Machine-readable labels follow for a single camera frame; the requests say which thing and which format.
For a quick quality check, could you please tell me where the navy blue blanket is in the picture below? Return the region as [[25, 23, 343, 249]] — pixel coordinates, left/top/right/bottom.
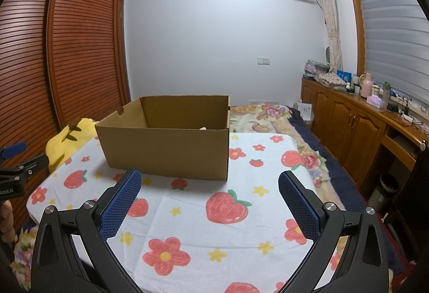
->
[[285, 107, 416, 247]]

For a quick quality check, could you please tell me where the cream curtain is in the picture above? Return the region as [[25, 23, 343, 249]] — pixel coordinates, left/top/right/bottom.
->
[[312, 0, 343, 74]]

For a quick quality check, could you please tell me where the floral bed blanket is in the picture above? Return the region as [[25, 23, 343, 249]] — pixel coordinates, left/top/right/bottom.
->
[[10, 104, 336, 280]]

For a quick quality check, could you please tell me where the white power strip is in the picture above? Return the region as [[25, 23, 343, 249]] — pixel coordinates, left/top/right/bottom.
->
[[400, 112, 423, 123]]

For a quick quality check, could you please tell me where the pink thermos jug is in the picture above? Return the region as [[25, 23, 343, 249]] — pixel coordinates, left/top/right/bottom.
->
[[359, 72, 373, 99]]

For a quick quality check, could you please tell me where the person's left hand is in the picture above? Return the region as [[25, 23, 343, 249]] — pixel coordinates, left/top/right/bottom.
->
[[0, 201, 16, 247]]

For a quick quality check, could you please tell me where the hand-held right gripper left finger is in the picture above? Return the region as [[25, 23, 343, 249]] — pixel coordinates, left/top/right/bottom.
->
[[31, 168, 145, 293]]

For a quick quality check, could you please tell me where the pink tissue box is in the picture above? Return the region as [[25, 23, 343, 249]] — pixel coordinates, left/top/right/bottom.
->
[[367, 95, 386, 109]]

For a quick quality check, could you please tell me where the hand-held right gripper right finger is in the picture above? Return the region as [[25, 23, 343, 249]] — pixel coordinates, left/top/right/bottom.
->
[[278, 171, 399, 293]]

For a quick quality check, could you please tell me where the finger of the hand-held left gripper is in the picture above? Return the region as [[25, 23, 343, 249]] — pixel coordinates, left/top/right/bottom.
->
[[0, 141, 28, 160], [0, 153, 49, 182]]

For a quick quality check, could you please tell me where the folded floral fabric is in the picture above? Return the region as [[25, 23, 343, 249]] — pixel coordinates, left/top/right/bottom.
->
[[315, 73, 347, 88]]

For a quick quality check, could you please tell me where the purple bag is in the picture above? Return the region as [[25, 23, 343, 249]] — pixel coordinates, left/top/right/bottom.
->
[[303, 60, 329, 79]]

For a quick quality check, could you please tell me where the clear bottle green lid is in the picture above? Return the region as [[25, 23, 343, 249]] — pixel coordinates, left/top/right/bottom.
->
[[382, 81, 392, 108]]

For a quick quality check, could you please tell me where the white paper bag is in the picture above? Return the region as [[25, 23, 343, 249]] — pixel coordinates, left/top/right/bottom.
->
[[297, 103, 314, 123]]

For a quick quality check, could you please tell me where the wooden sideboard cabinet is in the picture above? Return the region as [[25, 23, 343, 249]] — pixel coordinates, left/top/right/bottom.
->
[[301, 77, 429, 186]]

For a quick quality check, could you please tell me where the strawberry print white towel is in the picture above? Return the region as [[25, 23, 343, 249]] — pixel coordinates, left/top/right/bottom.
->
[[27, 133, 346, 293]]

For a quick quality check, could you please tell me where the brown cardboard box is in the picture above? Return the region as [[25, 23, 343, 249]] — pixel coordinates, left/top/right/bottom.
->
[[95, 95, 231, 181]]

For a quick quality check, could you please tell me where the brown slatted wardrobe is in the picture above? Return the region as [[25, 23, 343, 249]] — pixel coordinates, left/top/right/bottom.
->
[[0, 0, 132, 223]]

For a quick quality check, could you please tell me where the yellow plush toy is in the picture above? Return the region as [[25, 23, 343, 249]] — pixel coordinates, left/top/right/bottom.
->
[[46, 117, 99, 173]]

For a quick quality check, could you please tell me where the grey trash bin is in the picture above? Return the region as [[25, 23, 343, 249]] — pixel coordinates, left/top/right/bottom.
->
[[369, 172, 400, 211]]

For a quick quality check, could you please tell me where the grey window blind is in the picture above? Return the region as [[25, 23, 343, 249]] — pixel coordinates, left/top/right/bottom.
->
[[350, 0, 429, 109]]

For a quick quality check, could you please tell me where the wooden window frame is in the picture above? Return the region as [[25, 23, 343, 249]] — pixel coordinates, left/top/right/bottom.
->
[[342, 0, 366, 74]]

